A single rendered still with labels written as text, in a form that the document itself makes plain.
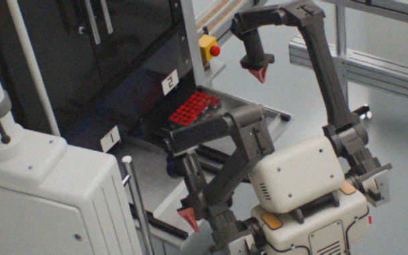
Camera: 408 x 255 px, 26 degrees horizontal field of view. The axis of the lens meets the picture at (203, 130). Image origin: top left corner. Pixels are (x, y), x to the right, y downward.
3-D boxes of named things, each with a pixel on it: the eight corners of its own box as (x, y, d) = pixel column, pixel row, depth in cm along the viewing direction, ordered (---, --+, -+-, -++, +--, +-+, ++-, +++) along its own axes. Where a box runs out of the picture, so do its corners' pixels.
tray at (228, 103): (162, 135, 316) (160, 127, 313) (204, 94, 330) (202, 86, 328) (240, 166, 298) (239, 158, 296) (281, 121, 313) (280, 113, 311)
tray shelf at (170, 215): (68, 198, 300) (67, 195, 299) (187, 82, 340) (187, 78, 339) (181, 249, 276) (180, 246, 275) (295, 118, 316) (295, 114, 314)
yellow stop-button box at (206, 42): (192, 58, 335) (189, 42, 330) (203, 47, 339) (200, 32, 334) (208, 63, 331) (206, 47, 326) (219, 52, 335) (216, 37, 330)
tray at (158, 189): (76, 185, 302) (74, 178, 300) (124, 139, 317) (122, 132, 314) (154, 220, 285) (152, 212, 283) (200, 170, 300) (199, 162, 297)
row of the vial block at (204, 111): (184, 134, 314) (182, 124, 311) (213, 104, 324) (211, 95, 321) (189, 135, 313) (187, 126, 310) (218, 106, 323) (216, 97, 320)
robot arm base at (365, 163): (357, 184, 239) (394, 166, 242) (342, 157, 241) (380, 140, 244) (346, 190, 247) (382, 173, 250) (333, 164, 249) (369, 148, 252)
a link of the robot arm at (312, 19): (293, 9, 235) (325, -5, 237) (272, 9, 247) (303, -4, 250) (341, 161, 245) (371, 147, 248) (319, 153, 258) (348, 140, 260)
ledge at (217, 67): (179, 75, 344) (177, 71, 343) (197, 57, 351) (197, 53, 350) (208, 85, 337) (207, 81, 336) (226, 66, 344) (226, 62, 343)
